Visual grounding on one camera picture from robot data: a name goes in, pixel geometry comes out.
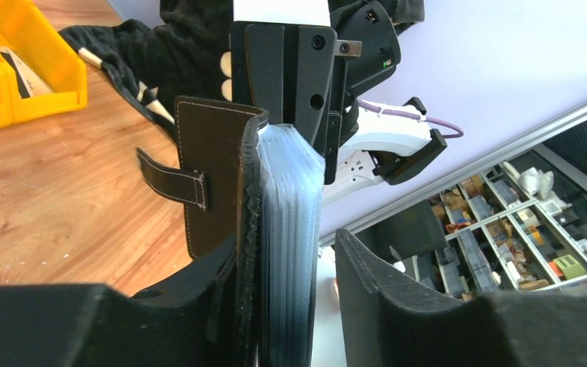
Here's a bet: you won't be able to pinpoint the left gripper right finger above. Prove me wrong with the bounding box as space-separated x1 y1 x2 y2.
335 229 587 366

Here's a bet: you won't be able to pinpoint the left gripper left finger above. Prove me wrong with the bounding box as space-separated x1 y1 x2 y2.
0 238 235 366

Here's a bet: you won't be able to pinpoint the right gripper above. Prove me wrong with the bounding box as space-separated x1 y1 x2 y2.
229 21 362 185

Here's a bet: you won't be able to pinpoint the black leather card holder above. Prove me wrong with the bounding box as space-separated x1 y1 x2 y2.
137 96 325 366

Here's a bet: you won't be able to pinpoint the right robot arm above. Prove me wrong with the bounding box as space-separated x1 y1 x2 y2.
229 1 447 204

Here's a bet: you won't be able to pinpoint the gold cards in bin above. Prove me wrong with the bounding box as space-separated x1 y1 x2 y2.
0 46 54 99

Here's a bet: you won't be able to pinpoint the black floral blanket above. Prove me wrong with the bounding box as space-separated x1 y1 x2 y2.
58 0 426 143

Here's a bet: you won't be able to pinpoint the storage shelving rack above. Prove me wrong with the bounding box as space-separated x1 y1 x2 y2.
409 150 587 300

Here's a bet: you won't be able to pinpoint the yellow three-compartment bin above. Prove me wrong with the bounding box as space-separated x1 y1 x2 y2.
0 0 87 128

